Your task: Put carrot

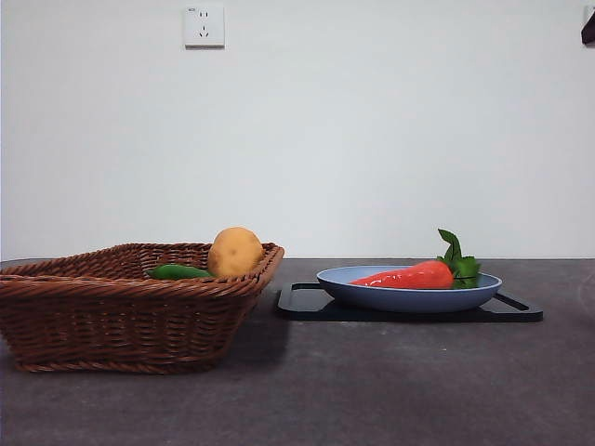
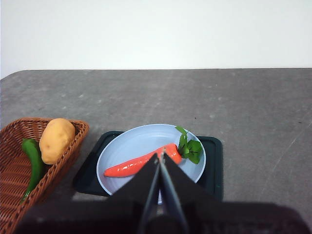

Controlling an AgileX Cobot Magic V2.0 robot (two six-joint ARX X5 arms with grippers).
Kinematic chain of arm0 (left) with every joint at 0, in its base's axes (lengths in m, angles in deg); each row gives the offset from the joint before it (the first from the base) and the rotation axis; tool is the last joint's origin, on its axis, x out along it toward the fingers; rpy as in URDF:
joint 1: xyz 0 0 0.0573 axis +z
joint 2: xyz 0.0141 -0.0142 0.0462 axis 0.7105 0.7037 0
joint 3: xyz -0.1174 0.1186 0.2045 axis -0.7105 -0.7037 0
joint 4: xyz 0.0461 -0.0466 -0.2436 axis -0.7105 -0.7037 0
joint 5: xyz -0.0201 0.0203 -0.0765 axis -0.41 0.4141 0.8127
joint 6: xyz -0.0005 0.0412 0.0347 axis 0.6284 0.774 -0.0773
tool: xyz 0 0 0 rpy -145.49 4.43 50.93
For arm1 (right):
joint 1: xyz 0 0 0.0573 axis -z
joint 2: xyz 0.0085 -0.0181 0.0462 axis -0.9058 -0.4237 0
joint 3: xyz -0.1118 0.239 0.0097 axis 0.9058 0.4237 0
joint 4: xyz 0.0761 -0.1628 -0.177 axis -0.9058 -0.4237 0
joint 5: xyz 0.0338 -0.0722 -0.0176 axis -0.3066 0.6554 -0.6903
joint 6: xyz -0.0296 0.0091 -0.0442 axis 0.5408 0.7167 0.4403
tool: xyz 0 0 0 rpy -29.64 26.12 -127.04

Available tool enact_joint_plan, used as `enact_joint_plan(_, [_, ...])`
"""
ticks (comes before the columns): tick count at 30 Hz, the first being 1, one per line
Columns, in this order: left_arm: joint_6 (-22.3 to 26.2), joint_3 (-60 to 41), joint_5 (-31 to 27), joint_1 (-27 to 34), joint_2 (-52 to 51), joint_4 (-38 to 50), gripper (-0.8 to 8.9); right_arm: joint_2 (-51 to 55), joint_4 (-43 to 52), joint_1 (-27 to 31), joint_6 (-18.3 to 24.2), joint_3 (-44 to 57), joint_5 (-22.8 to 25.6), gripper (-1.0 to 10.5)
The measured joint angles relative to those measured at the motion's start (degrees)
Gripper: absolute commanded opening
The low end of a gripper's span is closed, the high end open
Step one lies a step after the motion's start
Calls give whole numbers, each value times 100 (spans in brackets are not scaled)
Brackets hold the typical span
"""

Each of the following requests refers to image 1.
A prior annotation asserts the yellow-brown potato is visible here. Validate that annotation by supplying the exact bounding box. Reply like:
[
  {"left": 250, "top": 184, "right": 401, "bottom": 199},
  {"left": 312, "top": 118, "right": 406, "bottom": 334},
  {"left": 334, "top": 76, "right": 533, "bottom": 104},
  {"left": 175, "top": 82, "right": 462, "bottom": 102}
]
[{"left": 206, "top": 226, "right": 266, "bottom": 280}]

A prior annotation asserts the blue round plate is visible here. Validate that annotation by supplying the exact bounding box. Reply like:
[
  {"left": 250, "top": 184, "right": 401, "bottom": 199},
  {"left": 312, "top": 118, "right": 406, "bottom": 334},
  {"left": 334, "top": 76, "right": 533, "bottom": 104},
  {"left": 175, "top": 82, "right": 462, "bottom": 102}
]
[{"left": 315, "top": 264, "right": 504, "bottom": 314}]

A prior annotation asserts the orange carrot with green leaves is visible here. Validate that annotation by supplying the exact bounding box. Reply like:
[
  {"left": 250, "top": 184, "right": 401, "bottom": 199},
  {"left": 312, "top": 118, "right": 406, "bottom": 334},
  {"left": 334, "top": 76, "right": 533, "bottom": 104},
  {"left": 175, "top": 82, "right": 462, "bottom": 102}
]
[{"left": 348, "top": 228, "right": 483, "bottom": 291}]

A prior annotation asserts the green pepper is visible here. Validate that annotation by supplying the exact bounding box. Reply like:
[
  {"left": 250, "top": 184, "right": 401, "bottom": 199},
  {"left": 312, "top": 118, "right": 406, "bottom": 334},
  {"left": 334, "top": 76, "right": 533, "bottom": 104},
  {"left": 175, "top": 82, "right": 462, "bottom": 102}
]
[{"left": 144, "top": 262, "right": 216, "bottom": 281}]

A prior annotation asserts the brown wicker basket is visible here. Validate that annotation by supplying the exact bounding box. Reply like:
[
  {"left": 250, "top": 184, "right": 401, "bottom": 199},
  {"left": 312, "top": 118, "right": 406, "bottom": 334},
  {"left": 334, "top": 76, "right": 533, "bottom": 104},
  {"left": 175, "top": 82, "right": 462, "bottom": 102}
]
[{"left": 0, "top": 241, "right": 285, "bottom": 375}]

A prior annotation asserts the black flat tray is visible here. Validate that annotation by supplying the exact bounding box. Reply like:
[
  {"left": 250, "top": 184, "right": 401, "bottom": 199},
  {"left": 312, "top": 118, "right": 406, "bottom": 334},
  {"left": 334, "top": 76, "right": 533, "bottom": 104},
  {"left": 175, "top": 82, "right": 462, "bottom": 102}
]
[{"left": 276, "top": 281, "right": 545, "bottom": 323}]

